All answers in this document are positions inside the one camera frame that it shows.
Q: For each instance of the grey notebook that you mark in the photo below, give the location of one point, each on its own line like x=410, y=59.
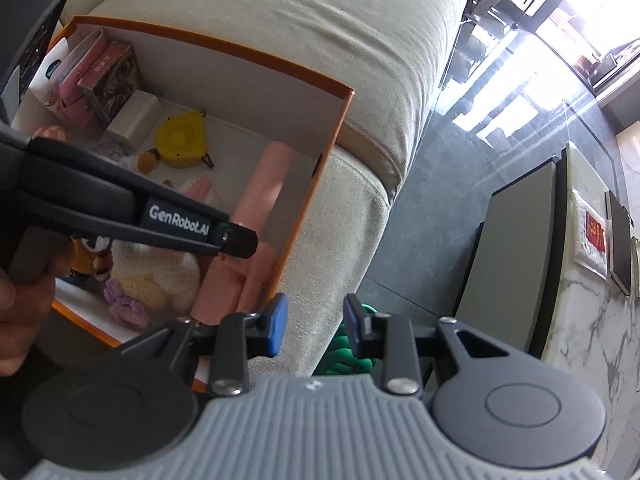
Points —
x=636, y=265

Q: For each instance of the small brown plush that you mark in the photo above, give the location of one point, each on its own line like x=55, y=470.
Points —
x=149, y=160

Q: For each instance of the pink crocheted toy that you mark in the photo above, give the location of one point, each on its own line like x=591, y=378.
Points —
x=197, y=191

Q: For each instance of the beige fabric sofa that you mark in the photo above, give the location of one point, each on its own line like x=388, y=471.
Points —
x=300, y=25

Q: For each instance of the dark photo card box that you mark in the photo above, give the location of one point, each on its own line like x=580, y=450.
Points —
x=112, y=85

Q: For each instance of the pink checked round pouch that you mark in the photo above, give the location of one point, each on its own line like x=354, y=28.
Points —
x=50, y=133

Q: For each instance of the marble top coffee table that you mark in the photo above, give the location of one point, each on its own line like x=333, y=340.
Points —
x=510, y=240

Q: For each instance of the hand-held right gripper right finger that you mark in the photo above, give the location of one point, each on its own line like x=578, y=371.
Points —
x=352, y=325

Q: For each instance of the pink snap case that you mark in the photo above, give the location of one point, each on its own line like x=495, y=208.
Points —
x=75, y=97

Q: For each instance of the long pink tube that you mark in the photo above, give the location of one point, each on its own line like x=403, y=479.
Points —
x=265, y=180

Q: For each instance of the cream crocheted bunny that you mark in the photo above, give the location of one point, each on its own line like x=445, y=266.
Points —
x=150, y=275

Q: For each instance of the white bottle with blue label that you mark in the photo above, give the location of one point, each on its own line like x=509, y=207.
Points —
x=52, y=67

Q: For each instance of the person's left hand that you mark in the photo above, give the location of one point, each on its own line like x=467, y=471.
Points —
x=20, y=320

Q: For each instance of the red packet in clear bag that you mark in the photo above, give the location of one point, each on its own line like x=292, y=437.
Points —
x=595, y=235

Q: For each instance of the yellow tape measure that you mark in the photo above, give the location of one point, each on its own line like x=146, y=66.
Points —
x=180, y=140

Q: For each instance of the white rectangular box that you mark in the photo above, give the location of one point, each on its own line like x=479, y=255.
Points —
x=132, y=120

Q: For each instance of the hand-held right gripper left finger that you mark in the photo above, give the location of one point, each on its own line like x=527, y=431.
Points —
x=277, y=325

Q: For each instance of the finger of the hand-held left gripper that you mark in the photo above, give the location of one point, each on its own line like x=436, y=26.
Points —
x=240, y=242

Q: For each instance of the orange fox plush toy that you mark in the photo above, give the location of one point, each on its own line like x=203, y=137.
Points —
x=92, y=257

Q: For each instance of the orange cardboard box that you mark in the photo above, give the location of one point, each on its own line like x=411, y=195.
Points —
x=225, y=75

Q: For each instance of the dark notebook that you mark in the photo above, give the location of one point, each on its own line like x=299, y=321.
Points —
x=620, y=245

